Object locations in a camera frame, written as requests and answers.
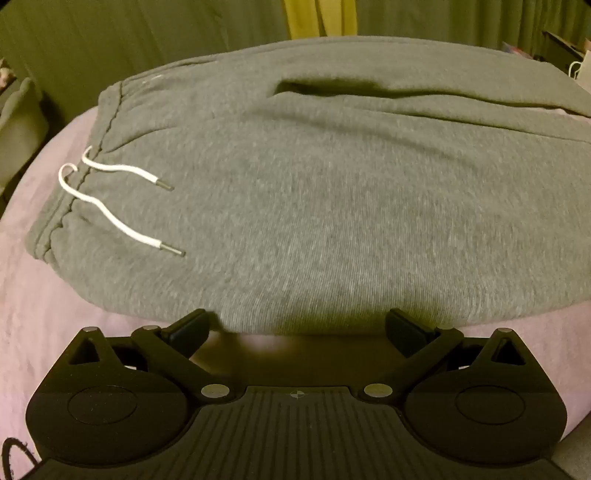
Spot white drawstring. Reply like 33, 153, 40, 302
58, 146, 186, 258

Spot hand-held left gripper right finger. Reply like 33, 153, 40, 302
362, 308, 525, 402

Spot yellow curtain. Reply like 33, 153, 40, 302
283, 0, 360, 41

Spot black furniture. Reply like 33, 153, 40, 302
541, 30, 591, 77

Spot grey sweatpants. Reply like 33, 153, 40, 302
25, 36, 591, 335

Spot black cable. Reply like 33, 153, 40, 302
2, 438, 43, 480

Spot pink blanket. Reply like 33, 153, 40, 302
0, 104, 591, 467

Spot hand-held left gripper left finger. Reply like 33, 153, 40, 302
68, 309, 234, 402

